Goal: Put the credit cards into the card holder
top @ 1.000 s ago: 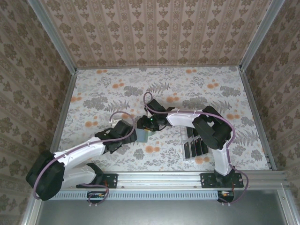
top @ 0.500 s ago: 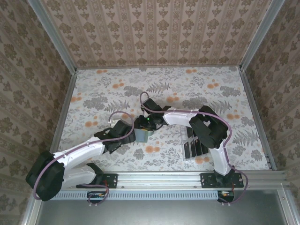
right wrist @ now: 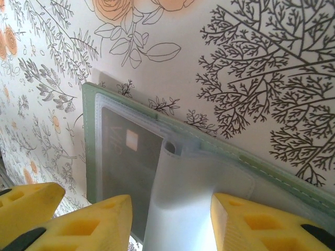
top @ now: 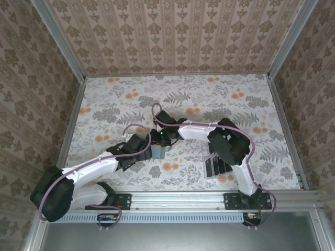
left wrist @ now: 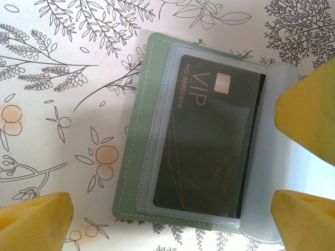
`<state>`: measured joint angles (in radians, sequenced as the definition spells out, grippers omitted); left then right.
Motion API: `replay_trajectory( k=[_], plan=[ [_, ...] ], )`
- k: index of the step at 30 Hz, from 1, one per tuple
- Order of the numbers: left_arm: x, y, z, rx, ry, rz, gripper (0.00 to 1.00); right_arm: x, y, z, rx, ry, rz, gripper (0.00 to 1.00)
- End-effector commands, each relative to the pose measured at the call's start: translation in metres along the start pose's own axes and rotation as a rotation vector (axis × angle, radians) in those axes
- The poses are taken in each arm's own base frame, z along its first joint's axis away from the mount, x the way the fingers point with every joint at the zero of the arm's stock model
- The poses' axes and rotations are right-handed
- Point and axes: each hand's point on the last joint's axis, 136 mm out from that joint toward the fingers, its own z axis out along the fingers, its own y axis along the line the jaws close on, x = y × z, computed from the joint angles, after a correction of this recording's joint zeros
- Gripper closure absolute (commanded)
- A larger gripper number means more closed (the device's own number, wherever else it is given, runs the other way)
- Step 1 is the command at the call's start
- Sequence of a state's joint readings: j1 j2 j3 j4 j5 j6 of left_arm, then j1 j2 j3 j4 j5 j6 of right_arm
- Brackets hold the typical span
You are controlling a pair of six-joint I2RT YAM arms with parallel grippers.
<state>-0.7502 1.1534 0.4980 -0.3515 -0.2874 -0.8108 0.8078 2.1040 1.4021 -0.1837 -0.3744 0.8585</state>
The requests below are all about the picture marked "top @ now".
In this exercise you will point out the aluminium frame post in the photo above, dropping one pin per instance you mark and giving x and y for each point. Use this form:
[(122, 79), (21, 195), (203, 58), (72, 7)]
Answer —
[(60, 41), (290, 39)]

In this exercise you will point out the grey metal sheet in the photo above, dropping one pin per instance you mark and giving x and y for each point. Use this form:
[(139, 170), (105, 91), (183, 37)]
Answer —
[(170, 238)]

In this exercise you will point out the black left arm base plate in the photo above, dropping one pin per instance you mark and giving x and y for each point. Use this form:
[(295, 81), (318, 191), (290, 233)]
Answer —
[(125, 201)]

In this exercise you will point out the clear acrylic card stand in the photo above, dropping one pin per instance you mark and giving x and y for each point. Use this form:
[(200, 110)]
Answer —
[(209, 178)]

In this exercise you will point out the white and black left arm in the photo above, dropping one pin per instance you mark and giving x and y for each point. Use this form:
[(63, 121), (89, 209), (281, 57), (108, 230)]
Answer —
[(89, 168)]

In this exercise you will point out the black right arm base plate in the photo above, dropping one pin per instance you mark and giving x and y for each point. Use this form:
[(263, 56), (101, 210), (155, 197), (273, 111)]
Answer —
[(230, 201)]

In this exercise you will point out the small controller board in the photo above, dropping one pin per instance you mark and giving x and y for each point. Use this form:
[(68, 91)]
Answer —
[(107, 218), (252, 217)]

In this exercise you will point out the aluminium mounting rail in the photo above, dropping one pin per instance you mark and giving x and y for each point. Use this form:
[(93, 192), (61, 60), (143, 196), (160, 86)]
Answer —
[(178, 200)]

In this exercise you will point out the aluminium table side rail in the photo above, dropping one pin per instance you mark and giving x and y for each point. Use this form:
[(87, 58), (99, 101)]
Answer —
[(288, 130), (73, 125)]

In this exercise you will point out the floral table cover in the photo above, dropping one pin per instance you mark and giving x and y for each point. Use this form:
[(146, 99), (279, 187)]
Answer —
[(131, 91)]

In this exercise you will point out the black credit card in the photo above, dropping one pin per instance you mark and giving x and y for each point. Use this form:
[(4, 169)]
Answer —
[(222, 168), (215, 166), (228, 168), (208, 168)]

